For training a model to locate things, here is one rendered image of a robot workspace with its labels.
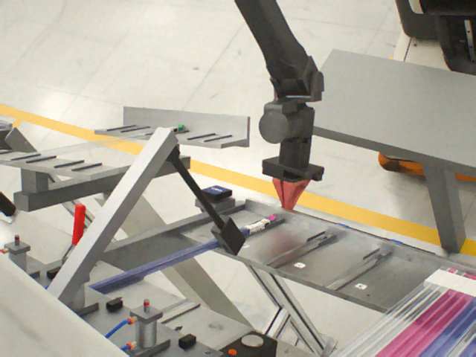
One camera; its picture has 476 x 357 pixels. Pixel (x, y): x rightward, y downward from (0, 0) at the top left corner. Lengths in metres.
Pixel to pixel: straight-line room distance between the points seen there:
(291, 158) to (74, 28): 2.41
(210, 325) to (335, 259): 0.32
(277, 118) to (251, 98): 1.41
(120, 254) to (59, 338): 0.88
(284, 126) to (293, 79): 0.10
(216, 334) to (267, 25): 0.51
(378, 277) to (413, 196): 1.05
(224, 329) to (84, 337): 0.67
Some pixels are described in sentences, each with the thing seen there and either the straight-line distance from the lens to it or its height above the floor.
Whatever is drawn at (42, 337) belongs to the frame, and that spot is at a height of 1.58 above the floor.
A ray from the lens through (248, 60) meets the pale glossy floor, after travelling 2.72.
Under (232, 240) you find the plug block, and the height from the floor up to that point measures 1.19.
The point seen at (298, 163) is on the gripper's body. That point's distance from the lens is 1.24.
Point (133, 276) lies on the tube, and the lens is 0.98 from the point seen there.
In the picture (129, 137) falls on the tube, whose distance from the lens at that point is 1.37.
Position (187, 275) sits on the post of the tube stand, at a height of 0.50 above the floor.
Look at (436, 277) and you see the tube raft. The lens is 1.09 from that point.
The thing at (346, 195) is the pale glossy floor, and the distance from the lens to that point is 2.16.
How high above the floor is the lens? 1.73
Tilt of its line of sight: 48 degrees down
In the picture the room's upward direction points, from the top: 31 degrees counter-clockwise
